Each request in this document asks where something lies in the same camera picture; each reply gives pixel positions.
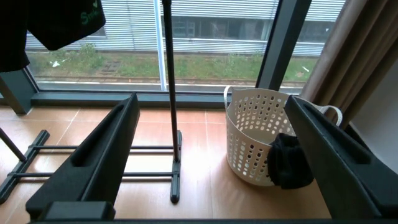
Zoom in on black shorts with white cord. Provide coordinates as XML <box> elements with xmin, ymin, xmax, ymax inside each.
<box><xmin>0</xmin><ymin>0</ymin><xmax>106</xmax><ymax>73</ymax></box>

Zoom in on black clothes rack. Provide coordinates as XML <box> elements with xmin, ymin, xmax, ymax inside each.
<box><xmin>0</xmin><ymin>0</ymin><xmax>183</xmax><ymax>205</ymax></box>

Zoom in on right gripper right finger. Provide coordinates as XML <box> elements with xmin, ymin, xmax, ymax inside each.
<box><xmin>284</xmin><ymin>94</ymin><xmax>398</xmax><ymax>219</ymax></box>

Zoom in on heap of clothes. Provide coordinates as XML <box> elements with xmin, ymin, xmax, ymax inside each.
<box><xmin>266</xmin><ymin>133</ymin><xmax>315</xmax><ymax>190</ymax></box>

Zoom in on white laundry basket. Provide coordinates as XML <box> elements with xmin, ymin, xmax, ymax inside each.
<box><xmin>223</xmin><ymin>85</ymin><xmax>343</xmax><ymax>187</ymax></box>

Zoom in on window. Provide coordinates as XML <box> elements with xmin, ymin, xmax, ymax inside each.
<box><xmin>0</xmin><ymin>0</ymin><xmax>346</xmax><ymax>115</ymax></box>

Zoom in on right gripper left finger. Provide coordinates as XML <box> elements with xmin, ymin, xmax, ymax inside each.
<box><xmin>25</xmin><ymin>91</ymin><xmax>141</xmax><ymax>221</ymax></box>

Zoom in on beige curtain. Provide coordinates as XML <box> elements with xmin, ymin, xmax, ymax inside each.
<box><xmin>300</xmin><ymin>0</ymin><xmax>398</xmax><ymax>128</ymax></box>

